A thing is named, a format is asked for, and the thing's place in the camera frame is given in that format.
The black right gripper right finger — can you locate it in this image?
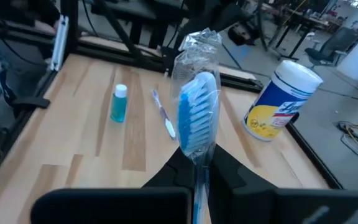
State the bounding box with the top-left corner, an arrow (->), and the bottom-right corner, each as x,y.
208,144 -> 358,224

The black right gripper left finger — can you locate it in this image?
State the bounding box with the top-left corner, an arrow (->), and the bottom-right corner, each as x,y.
30,147 -> 196,224

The blue toothbrush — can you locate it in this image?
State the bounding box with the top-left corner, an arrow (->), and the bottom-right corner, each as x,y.
170,27 -> 223,224

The small silver cap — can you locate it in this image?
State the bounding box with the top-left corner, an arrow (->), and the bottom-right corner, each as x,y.
109,83 -> 129,124

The purple wrapped toothbrush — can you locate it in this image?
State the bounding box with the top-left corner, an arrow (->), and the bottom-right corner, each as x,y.
151,88 -> 177,141

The disinfecting wipes canister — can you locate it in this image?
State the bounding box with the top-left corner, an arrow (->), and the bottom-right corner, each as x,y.
242,59 -> 324,142

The black office chair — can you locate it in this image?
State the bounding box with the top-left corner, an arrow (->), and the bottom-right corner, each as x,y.
305,26 -> 358,68

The black background desk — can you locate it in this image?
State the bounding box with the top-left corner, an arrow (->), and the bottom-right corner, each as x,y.
253,0 -> 334,60

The black frame clamp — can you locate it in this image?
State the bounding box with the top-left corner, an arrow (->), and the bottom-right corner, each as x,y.
10,95 -> 51,110

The black aluminium table frame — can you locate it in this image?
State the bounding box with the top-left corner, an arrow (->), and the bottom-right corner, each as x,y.
0,40 -> 344,195

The silver aluminium post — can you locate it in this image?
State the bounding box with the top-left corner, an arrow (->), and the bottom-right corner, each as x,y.
50,14 -> 70,72

